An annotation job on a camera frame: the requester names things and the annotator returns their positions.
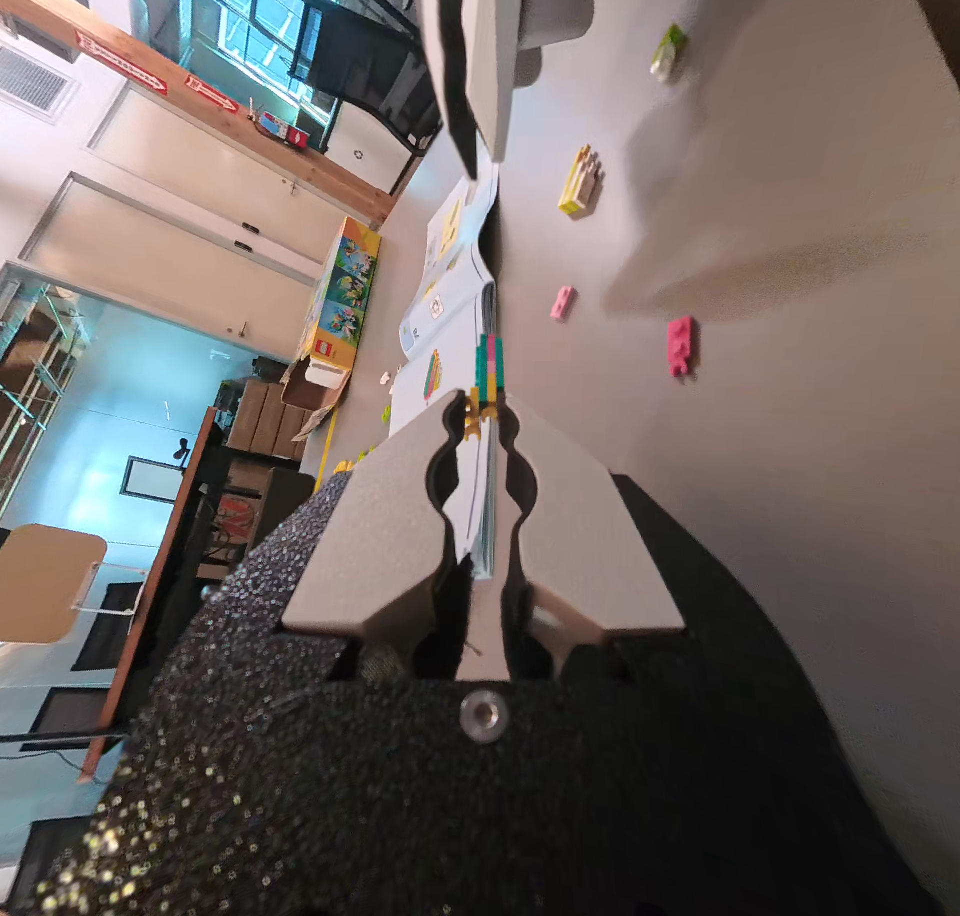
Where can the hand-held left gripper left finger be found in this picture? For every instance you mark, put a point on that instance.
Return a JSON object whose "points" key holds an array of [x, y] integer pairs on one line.
{"points": [[375, 541]]}

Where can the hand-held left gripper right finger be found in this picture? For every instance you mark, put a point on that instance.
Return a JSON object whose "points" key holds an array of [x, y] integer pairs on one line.
{"points": [[592, 549]]}

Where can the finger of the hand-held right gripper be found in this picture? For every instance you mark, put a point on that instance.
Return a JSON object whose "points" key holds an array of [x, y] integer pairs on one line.
{"points": [[491, 46]]}

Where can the multicolour lego plate assembly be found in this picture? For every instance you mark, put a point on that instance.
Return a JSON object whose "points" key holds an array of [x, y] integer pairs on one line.
{"points": [[489, 365]]}

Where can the small lime lego piece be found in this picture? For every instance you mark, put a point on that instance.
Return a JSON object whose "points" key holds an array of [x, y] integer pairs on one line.
{"points": [[366, 453]]}

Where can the lime and white lego piece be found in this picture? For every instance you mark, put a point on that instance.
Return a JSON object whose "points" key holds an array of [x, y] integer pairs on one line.
{"points": [[668, 50]]}

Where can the small white lego piece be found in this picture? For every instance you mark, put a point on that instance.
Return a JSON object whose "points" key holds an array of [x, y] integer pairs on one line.
{"points": [[386, 380]]}

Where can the striped lego plate assembly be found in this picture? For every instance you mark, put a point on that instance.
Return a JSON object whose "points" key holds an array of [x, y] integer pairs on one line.
{"points": [[579, 185]]}

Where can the magenta lego piece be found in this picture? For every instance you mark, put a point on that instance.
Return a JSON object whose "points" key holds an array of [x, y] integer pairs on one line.
{"points": [[680, 342]]}

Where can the lego instruction booklet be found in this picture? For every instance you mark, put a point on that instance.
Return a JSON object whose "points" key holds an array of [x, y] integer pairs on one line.
{"points": [[450, 271]]}

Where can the light pink lego piece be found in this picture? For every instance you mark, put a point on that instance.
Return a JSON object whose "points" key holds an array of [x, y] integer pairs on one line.
{"points": [[563, 303]]}

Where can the colourful lego set box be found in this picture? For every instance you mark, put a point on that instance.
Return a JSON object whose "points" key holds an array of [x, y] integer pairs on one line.
{"points": [[341, 294]]}

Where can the black bin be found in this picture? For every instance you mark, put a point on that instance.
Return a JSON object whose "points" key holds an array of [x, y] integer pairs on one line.
{"points": [[367, 61]]}

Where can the brown cardboard box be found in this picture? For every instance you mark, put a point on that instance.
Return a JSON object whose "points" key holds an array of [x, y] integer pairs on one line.
{"points": [[271, 420], [292, 432], [246, 414]]}

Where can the white recycling bin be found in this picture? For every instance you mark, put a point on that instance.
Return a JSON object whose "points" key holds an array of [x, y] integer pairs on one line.
{"points": [[371, 148]]}

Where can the wooden desk with black legs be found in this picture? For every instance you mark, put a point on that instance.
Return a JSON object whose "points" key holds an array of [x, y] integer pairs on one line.
{"points": [[161, 556]]}

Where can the small red and white box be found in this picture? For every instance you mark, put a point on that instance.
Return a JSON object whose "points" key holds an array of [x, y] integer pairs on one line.
{"points": [[289, 133]]}

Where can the large window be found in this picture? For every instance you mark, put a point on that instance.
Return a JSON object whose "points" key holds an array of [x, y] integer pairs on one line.
{"points": [[247, 24]]}

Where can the wooden beam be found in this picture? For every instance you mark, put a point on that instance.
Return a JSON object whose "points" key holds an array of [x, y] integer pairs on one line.
{"points": [[225, 125]]}

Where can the short red arrow sticker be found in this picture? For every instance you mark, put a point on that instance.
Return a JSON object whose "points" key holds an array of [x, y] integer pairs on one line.
{"points": [[212, 94]]}

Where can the cream door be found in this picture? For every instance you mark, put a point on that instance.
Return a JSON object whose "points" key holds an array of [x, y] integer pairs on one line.
{"points": [[165, 279], [202, 174]]}

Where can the tan chair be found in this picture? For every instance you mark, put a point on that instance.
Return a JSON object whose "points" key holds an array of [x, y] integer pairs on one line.
{"points": [[45, 582]]}

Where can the long red arrow sticker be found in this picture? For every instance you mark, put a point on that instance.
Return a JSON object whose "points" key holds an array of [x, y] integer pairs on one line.
{"points": [[124, 63]]}

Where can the glass shelf rack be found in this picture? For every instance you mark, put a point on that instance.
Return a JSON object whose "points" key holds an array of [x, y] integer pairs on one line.
{"points": [[34, 376]]}

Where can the white air vent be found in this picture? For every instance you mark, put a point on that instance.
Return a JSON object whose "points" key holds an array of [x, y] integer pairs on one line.
{"points": [[34, 80]]}

